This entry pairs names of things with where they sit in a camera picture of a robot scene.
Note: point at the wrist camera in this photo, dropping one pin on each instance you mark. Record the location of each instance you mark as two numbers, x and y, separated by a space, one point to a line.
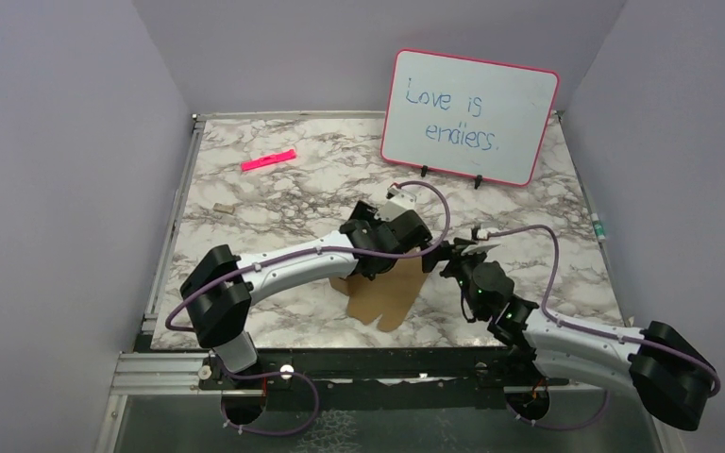
478 242
398 202

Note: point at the green white small bottle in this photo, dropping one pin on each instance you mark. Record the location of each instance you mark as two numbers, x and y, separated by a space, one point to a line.
598 227

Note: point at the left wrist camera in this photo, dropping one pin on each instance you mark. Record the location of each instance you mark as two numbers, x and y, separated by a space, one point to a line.
398 202

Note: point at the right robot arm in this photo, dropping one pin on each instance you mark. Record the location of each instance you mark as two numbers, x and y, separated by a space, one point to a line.
672 380

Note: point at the brown cardboard box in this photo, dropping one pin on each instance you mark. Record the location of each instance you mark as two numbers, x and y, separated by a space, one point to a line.
386 300

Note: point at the pink marker pen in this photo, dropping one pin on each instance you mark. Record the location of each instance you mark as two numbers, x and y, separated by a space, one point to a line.
272 159

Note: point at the pink framed whiteboard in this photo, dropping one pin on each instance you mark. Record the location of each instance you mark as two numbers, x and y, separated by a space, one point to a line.
467 117

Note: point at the small tan cardboard scrap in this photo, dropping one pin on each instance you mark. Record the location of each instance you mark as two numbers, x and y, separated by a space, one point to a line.
222 208

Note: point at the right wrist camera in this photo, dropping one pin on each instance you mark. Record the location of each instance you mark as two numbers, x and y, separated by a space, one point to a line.
478 242

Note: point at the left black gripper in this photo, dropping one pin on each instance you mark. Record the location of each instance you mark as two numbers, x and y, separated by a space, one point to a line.
363 211

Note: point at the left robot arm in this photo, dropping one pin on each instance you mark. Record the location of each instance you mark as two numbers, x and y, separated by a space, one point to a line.
219 293

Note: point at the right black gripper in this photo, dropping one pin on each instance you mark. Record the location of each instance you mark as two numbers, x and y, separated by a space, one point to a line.
445 251

